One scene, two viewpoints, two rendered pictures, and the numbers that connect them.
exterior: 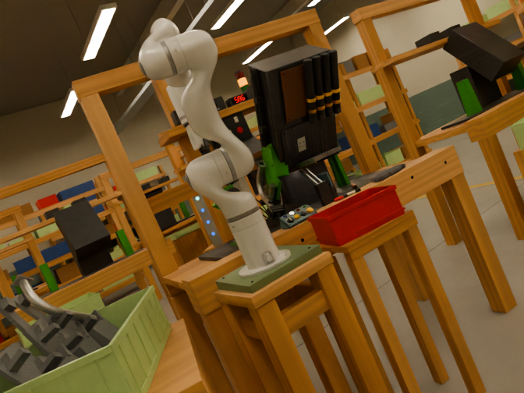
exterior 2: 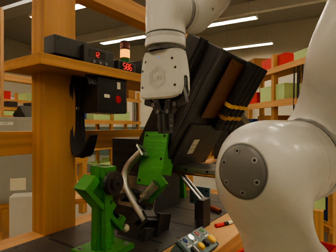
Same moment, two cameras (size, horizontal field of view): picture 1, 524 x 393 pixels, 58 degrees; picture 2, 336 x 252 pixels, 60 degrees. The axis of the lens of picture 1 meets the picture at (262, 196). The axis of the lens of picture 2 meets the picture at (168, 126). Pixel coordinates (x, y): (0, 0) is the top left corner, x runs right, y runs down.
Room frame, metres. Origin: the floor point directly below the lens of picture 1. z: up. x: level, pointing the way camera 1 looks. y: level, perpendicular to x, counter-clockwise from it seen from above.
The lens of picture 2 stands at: (1.33, 0.45, 1.30)
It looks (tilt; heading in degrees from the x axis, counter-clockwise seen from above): 0 degrees down; 328
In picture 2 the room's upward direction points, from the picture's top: straight up
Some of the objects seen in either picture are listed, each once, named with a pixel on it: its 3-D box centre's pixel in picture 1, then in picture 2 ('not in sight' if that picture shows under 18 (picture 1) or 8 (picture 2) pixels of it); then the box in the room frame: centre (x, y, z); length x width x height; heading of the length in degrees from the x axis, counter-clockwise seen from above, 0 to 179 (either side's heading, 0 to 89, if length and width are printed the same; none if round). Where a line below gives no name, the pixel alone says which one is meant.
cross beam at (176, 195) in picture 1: (251, 162); (98, 138); (2.75, -0.02, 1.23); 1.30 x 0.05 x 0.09; 113
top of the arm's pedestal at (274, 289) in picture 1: (270, 277); not in sight; (1.60, 0.08, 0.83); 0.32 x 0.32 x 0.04; 27
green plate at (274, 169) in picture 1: (275, 164); (157, 157); (2.32, -0.12, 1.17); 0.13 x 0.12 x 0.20; 113
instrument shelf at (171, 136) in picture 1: (237, 111); (113, 79); (2.65, -0.07, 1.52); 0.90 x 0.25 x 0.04; 113
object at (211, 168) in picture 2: (308, 162); (186, 167); (2.35, -0.28, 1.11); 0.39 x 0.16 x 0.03; 23
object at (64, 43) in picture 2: (186, 114); (66, 49); (2.50, 0.19, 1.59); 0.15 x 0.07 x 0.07; 113
